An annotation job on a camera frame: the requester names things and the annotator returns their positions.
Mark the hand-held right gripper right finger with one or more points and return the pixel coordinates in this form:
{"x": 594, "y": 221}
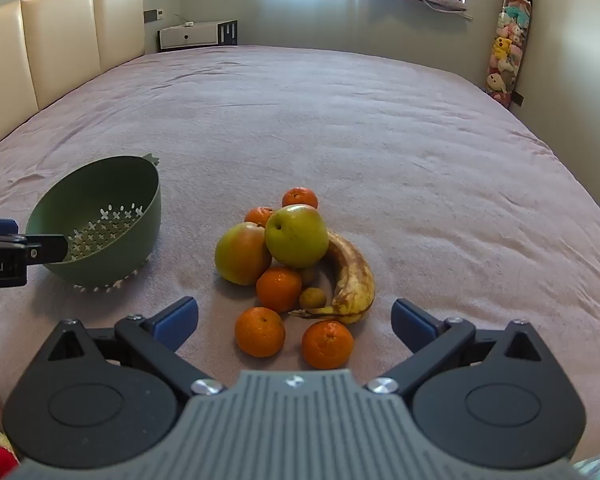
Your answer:
{"x": 412, "y": 327}

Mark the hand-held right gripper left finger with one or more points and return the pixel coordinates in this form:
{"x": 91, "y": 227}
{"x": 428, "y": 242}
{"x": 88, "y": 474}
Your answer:
{"x": 175, "y": 322}

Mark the green colander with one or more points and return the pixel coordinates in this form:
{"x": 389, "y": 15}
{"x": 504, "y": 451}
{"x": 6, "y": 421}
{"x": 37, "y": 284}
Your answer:
{"x": 90, "y": 195}

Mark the ripe spotted banana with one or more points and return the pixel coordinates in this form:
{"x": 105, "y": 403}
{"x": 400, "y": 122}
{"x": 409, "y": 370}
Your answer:
{"x": 352, "y": 280}

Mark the tangerine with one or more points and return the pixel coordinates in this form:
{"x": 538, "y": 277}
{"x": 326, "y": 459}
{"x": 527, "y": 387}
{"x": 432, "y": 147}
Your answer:
{"x": 278, "y": 290}
{"x": 260, "y": 332}
{"x": 300, "y": 196}
{"x": 327, "y": 344}
{"x": 257, "y": 216}

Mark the red tinged green pear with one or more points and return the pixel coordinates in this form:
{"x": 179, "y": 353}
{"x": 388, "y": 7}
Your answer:
{"x": 240, "y": 255}

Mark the small brown fruit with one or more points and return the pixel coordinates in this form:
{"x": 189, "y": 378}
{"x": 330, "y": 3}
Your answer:
{"x": 312, "y": 297}

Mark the yellow green pear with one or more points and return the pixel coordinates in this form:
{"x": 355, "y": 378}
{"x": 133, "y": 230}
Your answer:
{"x": 296, "y": 235}

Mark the cream leather headboard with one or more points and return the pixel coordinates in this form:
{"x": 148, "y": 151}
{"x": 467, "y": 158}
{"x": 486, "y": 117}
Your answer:
{"x": 55, "y": 45}

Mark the pink bedspread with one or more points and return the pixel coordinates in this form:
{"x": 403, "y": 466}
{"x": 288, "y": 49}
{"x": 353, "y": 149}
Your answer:
{"x": 330, "y": 135}

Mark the white black nightstand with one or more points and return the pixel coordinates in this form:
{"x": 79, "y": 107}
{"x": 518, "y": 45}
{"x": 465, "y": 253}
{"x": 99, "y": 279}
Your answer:
{"x": 187, "y": 36}

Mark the hanging plush toy organiser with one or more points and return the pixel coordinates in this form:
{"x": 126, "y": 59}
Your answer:
{"x": 505, "y": 45}

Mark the small black wall box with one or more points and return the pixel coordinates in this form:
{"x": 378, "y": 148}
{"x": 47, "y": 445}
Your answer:
{"x": 517, "y": 99}

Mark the wall switch panel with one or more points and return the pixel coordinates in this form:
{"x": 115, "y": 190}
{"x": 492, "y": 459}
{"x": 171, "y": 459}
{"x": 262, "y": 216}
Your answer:
{"x": 153, "y": 15}

